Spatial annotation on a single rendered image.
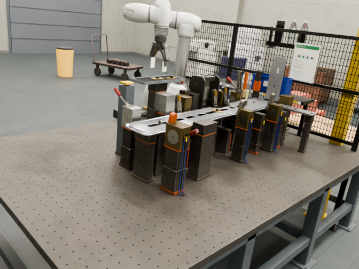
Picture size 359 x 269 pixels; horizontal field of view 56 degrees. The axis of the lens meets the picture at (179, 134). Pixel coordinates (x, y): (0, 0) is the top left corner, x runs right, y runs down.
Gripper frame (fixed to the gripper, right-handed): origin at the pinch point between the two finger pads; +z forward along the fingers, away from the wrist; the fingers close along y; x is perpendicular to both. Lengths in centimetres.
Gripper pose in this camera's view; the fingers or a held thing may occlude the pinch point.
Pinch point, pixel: (158, 68)
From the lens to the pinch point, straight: 224.2
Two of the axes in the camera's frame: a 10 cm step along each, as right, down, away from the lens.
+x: 7.9, -1.2, 6.0
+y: 6.0, 3.2, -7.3
